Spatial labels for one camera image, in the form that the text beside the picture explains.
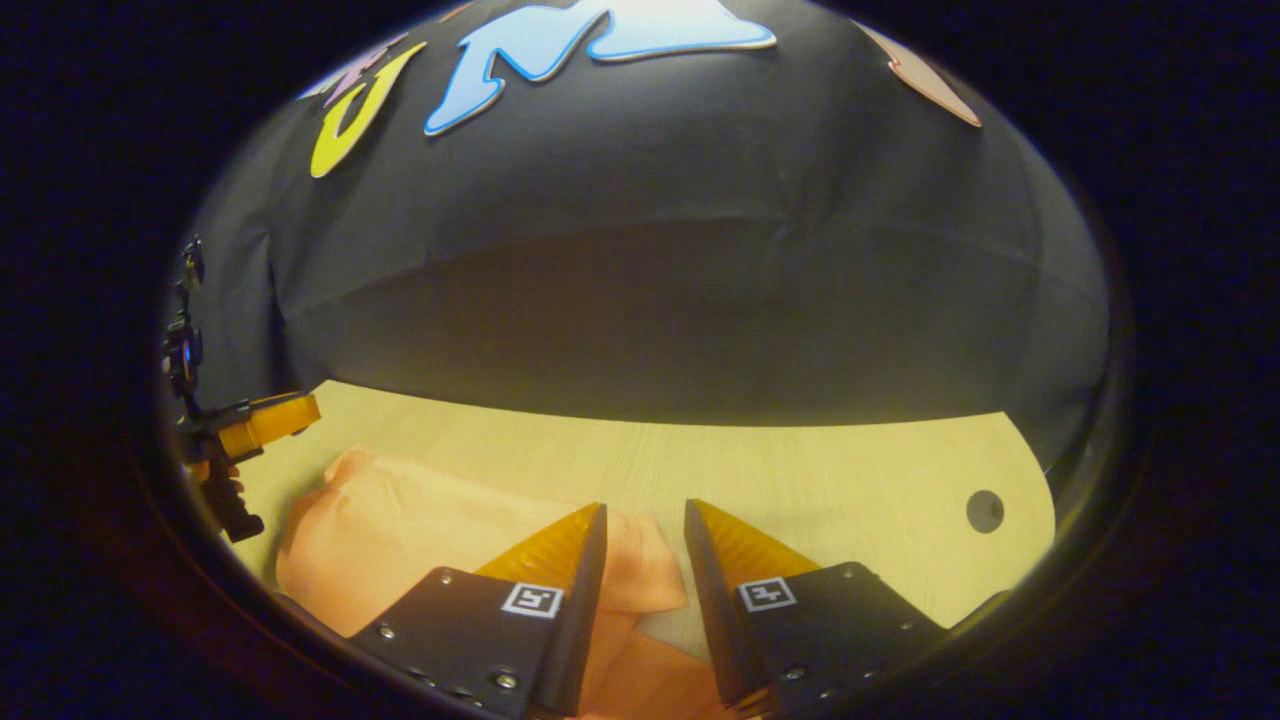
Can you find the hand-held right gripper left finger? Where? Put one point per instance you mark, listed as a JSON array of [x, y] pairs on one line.
[[580, 630]]

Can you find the orange T-shirt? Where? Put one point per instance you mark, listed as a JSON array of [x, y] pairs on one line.
[[400, 530]]

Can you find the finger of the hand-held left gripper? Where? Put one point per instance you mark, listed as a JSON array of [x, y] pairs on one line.
[[225, 412]]

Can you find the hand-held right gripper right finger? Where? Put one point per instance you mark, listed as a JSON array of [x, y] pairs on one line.
[[712, 600]]

